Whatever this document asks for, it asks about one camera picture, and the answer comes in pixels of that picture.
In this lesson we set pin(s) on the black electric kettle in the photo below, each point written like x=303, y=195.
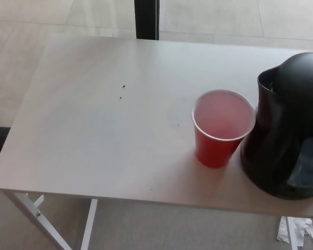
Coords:
x=284, y=112

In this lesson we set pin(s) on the red plastic cup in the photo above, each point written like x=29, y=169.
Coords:
x=214, y=153

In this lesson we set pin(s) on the white metal table leg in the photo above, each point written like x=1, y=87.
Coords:
x=290, y=234

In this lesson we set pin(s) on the white crumpled paper scrap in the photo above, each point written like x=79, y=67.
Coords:
x=302, y=231

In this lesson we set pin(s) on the black vertical post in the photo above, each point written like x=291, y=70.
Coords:
x=146, y=19

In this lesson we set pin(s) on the white metal table frame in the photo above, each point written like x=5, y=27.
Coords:
x=34, y=211

